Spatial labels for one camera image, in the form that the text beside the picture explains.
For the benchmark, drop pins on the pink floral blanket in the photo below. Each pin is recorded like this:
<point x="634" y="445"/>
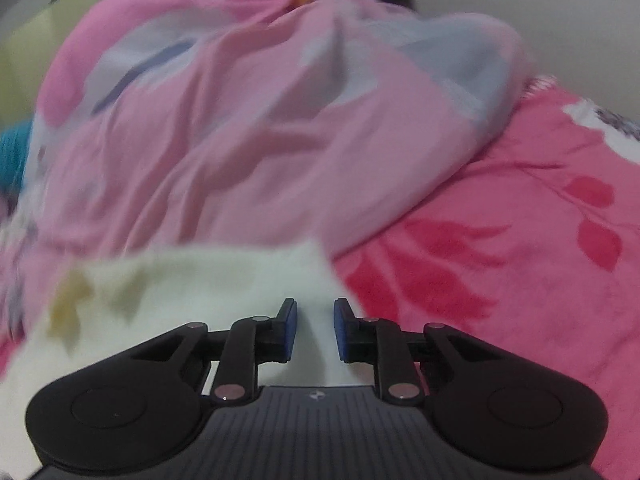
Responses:
<point x="525" y="285"/>

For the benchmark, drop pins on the pink patterned duvet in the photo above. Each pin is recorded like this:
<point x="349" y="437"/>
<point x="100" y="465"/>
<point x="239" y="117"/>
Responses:
<point x="250" y="135"/>

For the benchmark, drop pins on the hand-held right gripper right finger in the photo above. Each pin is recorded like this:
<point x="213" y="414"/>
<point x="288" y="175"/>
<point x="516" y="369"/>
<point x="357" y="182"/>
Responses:
<point x="341" y="330"/>

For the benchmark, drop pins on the teal striped pillow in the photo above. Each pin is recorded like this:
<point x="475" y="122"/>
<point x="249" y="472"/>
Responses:
<point x="12" y="155"/>

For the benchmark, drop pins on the white deer-print sweater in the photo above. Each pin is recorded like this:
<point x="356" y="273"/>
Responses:
<point x="200" y="290"/>

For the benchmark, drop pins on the yellow-green wardrobe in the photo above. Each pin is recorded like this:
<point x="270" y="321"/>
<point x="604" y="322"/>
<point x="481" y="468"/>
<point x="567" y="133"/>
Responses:
<point x="30" y="50"/>

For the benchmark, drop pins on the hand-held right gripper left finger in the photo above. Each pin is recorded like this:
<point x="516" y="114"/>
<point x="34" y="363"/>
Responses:
<point x="290" y="330"/>

